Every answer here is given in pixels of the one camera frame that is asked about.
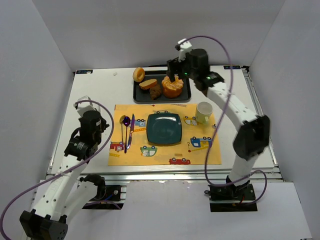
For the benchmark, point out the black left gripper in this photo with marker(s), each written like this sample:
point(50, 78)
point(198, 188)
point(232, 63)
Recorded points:
point(100, 125)

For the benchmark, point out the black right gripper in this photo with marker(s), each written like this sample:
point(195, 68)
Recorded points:
point(172, 66)

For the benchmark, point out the glazed donut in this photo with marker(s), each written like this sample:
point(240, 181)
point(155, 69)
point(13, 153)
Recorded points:
point(138, 74)

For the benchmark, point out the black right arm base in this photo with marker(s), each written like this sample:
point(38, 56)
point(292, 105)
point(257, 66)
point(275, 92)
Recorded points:
point(224, 200)

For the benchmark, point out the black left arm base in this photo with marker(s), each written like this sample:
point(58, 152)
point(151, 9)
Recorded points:
point(108, 196)

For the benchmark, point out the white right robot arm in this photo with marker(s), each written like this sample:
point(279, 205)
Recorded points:
point(253, 131)

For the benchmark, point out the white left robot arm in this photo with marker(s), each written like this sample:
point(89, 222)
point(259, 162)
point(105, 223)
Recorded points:
point(49, 218)

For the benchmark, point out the bread slice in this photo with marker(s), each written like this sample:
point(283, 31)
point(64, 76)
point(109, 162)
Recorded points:
point(147, 84)

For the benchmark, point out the orange bundt cake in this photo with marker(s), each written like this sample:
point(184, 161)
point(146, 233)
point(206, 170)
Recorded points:
point(172, 89)

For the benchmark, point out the brown chocolate croissant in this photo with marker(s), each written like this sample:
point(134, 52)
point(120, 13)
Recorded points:
point(155, 92)

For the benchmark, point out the gold spoon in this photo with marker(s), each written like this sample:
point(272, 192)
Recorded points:
point(121, 121)

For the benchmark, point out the iridescent purple spoon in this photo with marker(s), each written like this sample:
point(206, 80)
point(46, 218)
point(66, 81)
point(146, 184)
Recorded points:
point(126, 122)

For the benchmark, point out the black baking tray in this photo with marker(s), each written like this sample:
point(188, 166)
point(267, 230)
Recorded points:
point(143, 96)

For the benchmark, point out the iridescent purple knife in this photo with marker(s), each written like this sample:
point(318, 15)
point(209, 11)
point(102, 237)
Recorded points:
point(132, 126)

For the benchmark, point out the pale green mug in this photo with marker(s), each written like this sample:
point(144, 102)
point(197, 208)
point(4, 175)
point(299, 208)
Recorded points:
point(203, 112)

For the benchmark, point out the yellow cartoon placemat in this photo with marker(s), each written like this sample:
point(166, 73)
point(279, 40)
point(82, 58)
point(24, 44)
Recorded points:
point(196, 139)

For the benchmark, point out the dark teal square plate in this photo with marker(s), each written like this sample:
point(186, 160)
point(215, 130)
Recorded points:
point(164, 129)

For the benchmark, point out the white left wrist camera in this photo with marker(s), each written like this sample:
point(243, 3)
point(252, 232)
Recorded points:
point(83, 107)

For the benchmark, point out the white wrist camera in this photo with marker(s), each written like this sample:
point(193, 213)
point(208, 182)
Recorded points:
point(183, 47)
point(83, 107)

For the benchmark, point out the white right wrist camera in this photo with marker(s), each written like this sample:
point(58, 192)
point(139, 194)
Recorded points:
point(183, 47)

